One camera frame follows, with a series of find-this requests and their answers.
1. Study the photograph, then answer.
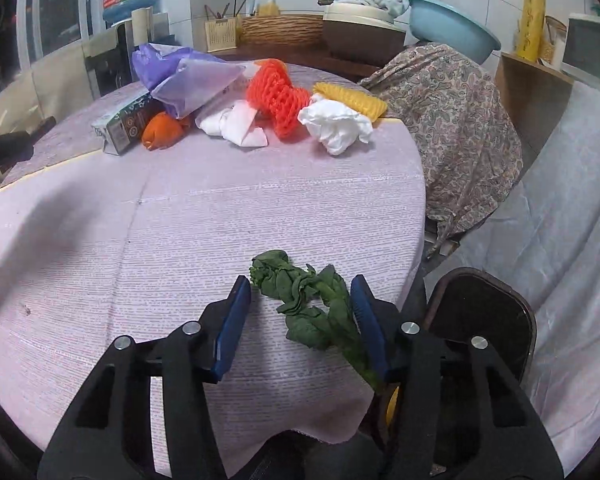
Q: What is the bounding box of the green leafy vegetable scrap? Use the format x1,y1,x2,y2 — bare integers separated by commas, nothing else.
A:
249,249,384,393

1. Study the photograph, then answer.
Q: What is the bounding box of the purple plastic bag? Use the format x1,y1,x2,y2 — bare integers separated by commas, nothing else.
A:
132,44,246,119

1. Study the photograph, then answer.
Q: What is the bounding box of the red foam fruit net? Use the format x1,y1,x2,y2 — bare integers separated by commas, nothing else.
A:
246,58,311,139

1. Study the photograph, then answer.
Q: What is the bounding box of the white tissue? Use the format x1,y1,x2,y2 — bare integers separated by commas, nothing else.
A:
298,99,374,156
195,100,268,148

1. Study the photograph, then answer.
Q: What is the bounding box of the yellow foam fruit net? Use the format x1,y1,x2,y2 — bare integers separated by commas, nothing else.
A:
313,81,388,122

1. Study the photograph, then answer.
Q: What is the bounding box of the dark brown trash bin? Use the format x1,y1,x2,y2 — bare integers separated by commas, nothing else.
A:
379,266,538,461

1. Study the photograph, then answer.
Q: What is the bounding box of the small carton box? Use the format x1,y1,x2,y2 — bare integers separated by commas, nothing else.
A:
92,91,164,156

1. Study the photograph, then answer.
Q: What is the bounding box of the lilac tablecloth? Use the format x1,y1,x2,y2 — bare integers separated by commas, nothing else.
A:
0,119,426,479

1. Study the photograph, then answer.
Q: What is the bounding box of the water dispenser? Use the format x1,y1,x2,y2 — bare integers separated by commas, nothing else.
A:
82,6,175,100

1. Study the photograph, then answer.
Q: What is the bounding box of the white sheet cover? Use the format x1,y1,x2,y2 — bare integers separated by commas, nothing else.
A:
425,82,600,472

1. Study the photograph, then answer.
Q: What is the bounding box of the white folded tissue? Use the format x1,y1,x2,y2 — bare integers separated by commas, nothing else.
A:
195,100,268,148

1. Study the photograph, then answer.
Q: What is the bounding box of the beige chopstick holder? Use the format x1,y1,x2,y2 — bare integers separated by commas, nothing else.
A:
204,6,237,53

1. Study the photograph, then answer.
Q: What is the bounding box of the floral cloth cover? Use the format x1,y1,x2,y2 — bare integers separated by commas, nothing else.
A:
360,44,524,254

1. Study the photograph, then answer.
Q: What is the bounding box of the yellow soap dispenser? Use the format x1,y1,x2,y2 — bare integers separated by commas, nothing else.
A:
257,0,280,16

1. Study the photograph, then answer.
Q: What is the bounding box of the woven basket sink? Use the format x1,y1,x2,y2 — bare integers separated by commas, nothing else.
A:
238,14,324,47

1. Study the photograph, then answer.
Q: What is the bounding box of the wooden side shelf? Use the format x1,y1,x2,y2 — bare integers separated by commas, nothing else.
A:
495,52,574,168

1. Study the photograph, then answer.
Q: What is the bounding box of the brown white rice cooker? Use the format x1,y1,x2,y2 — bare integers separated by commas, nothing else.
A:
323,1,406,66

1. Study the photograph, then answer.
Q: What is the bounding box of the yellow cling wrap roll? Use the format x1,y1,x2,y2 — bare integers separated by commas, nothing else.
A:
516,0,546,63

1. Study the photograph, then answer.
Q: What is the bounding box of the white microwave oven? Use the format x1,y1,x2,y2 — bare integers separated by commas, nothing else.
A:
560,13,600,90

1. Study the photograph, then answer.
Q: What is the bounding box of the light blue basin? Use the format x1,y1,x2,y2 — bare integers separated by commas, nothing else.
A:
408,0,502,64

